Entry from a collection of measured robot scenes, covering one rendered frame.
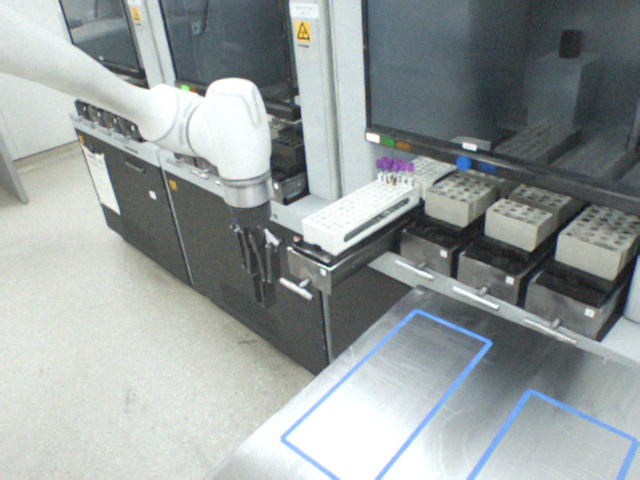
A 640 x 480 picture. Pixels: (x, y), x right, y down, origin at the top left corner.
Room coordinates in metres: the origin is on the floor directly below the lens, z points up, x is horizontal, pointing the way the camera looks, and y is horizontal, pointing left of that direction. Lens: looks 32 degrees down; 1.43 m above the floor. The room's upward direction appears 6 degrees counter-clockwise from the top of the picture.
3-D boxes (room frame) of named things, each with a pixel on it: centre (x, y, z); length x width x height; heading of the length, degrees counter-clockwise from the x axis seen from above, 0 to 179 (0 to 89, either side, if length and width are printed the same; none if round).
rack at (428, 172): (1.27, -0.36, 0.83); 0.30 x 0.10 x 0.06; 131
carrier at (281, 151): (1.44, 0.06, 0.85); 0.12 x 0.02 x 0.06; 41
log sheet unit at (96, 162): (2.40, 1.02, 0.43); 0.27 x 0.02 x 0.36; 41
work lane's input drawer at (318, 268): (1.16, -0.22, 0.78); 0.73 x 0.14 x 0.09; 131
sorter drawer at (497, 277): (1.06, -0.58, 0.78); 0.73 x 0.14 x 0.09; 131
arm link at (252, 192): (0.87, 0.11, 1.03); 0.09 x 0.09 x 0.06
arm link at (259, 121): (0.88, 0.12, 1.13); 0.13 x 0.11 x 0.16; 47
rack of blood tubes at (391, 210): (1.07, -0.12, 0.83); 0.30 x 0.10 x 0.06; 131
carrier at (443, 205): (1.02, -0.30, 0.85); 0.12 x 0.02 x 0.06; 41
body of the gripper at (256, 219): (0.87, 0.11, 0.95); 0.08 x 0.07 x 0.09; 41
